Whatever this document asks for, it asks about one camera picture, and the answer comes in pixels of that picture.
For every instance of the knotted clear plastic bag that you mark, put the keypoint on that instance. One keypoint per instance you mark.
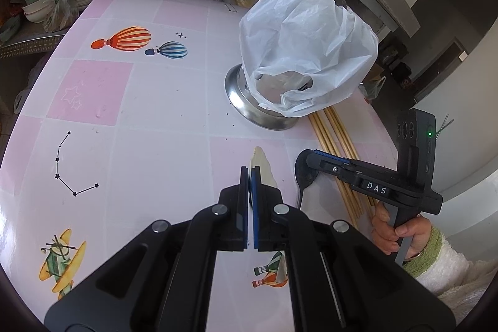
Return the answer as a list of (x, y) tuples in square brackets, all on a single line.
[(60, 11)]

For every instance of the white ceramic spoon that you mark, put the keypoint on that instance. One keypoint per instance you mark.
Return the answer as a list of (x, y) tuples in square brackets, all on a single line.
[(262, 164)]

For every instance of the green bowl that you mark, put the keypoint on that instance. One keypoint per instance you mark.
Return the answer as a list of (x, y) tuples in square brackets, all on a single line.
[(9, 28)]

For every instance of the group of bamboo chopsticks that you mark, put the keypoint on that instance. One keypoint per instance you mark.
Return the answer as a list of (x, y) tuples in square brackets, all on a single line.
[(334, 129)]

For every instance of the white plastic floor bag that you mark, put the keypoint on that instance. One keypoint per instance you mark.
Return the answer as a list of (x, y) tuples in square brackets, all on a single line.
[(27, 83)]

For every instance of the person's right forearm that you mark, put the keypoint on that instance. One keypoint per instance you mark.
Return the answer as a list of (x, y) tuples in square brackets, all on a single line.
[(447, 269)]

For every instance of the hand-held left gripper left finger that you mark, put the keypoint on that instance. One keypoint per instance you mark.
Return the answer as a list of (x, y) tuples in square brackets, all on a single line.
[(233, 215)]

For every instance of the perforated metal shelf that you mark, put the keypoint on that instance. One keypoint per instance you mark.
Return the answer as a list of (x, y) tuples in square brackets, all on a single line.
[(27, 46)]

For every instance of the small steel spoon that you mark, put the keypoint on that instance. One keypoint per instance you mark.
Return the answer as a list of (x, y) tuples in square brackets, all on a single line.
[(305, 180)]

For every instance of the steel utensil holder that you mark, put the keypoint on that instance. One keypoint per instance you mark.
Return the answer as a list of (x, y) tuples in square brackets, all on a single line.
[(249, 106)]

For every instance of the steel holder with white bag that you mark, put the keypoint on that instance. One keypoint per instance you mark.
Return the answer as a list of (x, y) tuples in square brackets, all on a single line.
[(307, 36)]

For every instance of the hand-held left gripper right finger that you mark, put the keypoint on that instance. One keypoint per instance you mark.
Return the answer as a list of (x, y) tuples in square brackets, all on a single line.
[(255, 207)]

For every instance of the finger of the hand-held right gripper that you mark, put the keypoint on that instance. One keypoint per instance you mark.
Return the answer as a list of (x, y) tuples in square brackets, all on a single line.
[(330, 156), (334, 168)]

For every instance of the person's right hand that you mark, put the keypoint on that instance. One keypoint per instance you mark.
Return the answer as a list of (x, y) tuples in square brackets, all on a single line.
[(383, 231)]

